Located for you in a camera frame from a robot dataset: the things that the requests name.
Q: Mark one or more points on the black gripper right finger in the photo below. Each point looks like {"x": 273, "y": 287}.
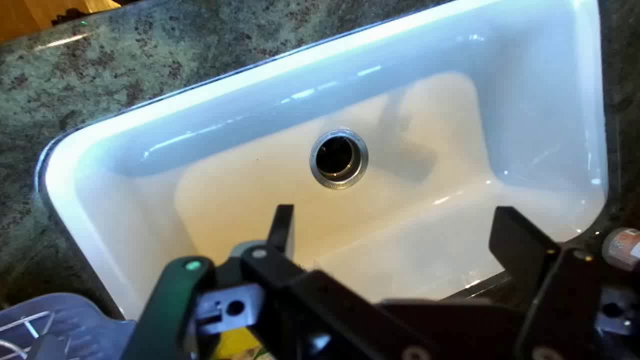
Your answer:
{"x": 562, "y": 301}

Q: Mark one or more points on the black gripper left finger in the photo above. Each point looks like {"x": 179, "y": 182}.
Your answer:
{"x": 313, "y": 301}

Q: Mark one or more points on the metal sink drain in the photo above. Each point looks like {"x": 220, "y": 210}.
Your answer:
{"x": 338, "y": 158}

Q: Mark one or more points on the white kitchen sink basin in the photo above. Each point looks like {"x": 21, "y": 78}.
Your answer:
{"x": 467, "y": 132}

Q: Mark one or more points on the small jar with pale lid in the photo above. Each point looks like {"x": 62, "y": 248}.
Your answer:
{"x": 623, "y": 248}

